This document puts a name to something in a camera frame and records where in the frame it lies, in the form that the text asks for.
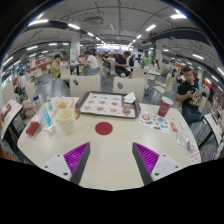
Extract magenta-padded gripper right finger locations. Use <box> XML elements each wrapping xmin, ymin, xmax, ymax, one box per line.
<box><xmin>131</xmin><ymin>141</ymin><xmax>183</xmax><ymax>186</ymax></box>

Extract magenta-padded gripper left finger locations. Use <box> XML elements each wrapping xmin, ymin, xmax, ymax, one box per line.
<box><xmin>42</xmin><ymin>141</ymin><xmax>92</xmax><ymax>186</ymax></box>

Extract colourful printed flyer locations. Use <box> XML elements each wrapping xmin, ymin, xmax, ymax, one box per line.
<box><xmin>137</xmin><ymin>110</ymin><xmax>171</xmax><ymax>135</ymax></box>

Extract clear plastic card sleeve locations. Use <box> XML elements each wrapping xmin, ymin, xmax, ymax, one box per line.
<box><xmin>175</xmin><ymin>129</ymin><xmax>192</xmax><ymax>151</ymax></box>

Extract small red sachet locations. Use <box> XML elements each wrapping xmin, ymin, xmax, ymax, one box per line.
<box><xmin>170</xmin><ymin>121</ymin><xmax>179</xmax><ymax>133</ymax></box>

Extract flat round red coaster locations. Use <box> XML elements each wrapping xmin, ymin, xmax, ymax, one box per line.
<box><xmin>94</xmin><ymin>121</ymin><xmax>114</xmax><ymax>136</ymax></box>

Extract pink and white paper slip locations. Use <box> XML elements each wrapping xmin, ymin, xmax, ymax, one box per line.
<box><xmin>189</xmin><ymin>143</ymin><xmax>202</xmax><ymax>164</ymax></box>

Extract red rectangular packet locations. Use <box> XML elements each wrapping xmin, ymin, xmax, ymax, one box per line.
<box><xmin>25</xmin><ymin>120</ymin><xmax>41</xmax><ymax>137</ymax></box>

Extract red paper cup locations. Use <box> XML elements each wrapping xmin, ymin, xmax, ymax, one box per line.
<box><xmin>157</xmin><ymin>96</ymin><xmax>174</xmax><ymax>118</ymax></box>

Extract clear plastic bag with fries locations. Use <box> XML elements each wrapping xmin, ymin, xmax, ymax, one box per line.
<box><xmin>51</xmin><ymin>96</ymin><xmax>77</xmax><ymax>114</ymax></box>

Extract small green-capped clear bottle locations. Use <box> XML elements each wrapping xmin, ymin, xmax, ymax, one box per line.
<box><xmin>46</xmin><ymin>97</ymin><xmax>54</xmax><ymax>113</ymax></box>

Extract dark tray with printed liner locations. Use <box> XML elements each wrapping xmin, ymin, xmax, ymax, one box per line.
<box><xmin>75</xmin><ymin>90</ymin><xmax>142</xmax><ymax>119</ymax></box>

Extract crumpled white napkin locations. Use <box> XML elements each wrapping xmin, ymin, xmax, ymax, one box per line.
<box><xmin>123</xmin><ymin>91</ymin><xmax>137</xmax><ymax>104</ymax></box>

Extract pink backpack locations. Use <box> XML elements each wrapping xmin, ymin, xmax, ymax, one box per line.
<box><xmin>21</xmin><ymin>99</ymin><xmax>37</xmax><ymax>119</ymax></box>

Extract cream cafeteria chair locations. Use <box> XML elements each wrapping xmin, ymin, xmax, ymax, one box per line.
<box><xmin>112</xmin><ymin>76</ymin><xmax>146</xmax><ymax>103</ymax></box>
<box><xmin>24</xmin><ymin>81</ymin><xmax>38</xmax><ymax>103</ymax></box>
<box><xmin>69</xmin><ymin>74</ymin><xmax>102</xmax><ymax>98</ymax></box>

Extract neighbouring cream table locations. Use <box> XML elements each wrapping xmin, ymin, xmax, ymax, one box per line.
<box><xmin>0</xmin><ymin>99</ymin><xmax>24</xmax><ymax>141</ymax></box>

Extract person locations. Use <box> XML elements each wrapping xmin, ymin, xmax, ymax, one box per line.
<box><xmin>83</xmin><ymin>49</ymin><xmax>100</xmax><ymax>76</ymax></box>
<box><xmin>16</xmin><ymin>70</ymin><xmax>29</xmax><ymax>98</ymax></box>
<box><xmin>50</xmin><ymin>53</ymin><xmax>63</xmax><ymax>80</ymax></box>
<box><xmin>175</xmin><ymin>66</ymin><xmax>205</xmax><ymax>126</ymax></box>
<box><xmin>114</xmin><ymin>50</ymin><xmax>134</xmax><ymax>79</ymax></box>

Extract far cream cafeteria chairs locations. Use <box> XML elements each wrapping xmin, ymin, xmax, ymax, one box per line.
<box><xmin>31</xmin><ymin>63</ymin><xmax>178</xmax><ymax>98</ymax></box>

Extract ceiling air conditioner unit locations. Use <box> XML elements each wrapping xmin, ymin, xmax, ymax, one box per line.
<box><xmin>83</xmin><ymin>15</ymin><xmax>105</xmax><ymax>27</ymax></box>

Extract ceiling strip lights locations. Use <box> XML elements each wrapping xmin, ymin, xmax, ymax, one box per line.
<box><xmin>1</xmin><ymin>13</ymin><xmax>224</xmax><ymax>78</ymax></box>

